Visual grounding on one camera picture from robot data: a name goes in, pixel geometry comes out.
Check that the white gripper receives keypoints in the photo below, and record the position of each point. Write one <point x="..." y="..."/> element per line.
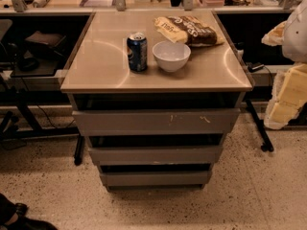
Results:
<point x="295" y="37"/>

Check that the grey bottom drawer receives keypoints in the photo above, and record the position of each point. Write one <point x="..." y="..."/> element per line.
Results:
<point x="154" y="179"/>

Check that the grey drawer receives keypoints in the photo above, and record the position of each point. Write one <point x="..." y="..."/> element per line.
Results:
<point x="156" y="155"/>
<point x="154" y="179"/>
<point x="155" y="122"/>

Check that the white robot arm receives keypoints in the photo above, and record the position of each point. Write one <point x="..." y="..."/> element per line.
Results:
<point x="294" y="46"/>

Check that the grey middle drawer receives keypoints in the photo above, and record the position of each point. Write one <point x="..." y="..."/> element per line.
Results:
<point x="156" y="155"/>

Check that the grey drawer cabinet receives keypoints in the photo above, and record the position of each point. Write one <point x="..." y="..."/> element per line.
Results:
<point x="99" y="79"/>

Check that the grey top drawer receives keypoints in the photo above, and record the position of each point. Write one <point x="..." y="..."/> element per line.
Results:
<point x="155" y="122"/>

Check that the black power adapter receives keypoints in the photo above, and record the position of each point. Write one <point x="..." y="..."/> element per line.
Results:
<point x="254" y="67"/>

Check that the black desk leg right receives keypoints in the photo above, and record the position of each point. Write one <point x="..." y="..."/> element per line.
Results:
<point x="267" y="144"/>

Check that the black desk leg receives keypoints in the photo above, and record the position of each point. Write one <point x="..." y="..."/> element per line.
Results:
<point x="78" y="155"/>
<point x="267" y="144"/>

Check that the brown chip bag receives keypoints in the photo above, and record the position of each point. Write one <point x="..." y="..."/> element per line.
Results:
<point x="188" y="30"/>

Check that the white bowl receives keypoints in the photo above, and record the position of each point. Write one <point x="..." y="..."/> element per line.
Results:
<point x="171" y="56"/>

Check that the blue soda can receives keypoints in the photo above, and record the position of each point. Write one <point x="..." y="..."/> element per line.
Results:
<point x="137" y="52"/>

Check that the black desk leg left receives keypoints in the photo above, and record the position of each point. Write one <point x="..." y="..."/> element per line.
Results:
<point x="78" y="155"/>

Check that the dark box under desk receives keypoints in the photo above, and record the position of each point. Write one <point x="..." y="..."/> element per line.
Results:
<point x="48" y="46"/>

